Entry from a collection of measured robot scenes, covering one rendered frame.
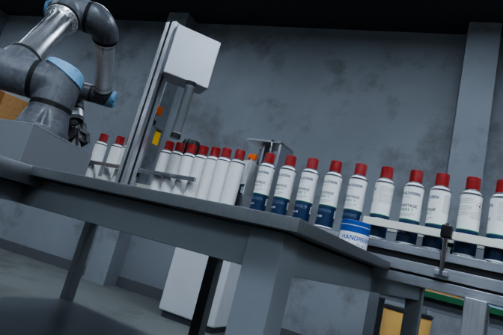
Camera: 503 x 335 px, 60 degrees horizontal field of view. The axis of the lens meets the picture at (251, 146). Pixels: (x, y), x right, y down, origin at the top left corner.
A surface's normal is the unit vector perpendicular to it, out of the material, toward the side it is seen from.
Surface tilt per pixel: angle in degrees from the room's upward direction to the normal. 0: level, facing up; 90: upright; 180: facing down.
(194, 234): 90
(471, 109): 90
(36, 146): 90
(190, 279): 90
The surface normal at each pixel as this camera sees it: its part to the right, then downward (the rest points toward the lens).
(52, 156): 0.91, 0.15
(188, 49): 0.43, -0.11
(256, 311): -0.47, -0.32
